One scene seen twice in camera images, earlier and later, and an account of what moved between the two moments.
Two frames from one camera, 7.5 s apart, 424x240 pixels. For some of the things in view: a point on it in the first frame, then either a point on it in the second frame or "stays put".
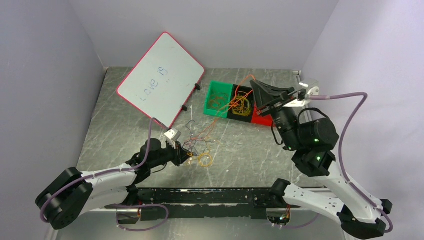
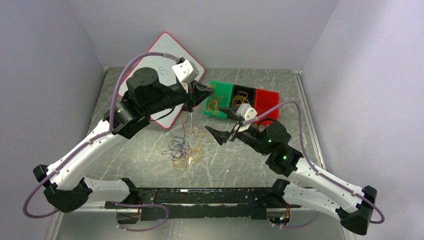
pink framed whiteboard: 161,83 stays put
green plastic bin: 217,100 stays put
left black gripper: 179,154 -> 197,93
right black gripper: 265,94 -> 221,136
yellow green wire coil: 240,106 stays put
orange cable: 235,102 -> 213,105
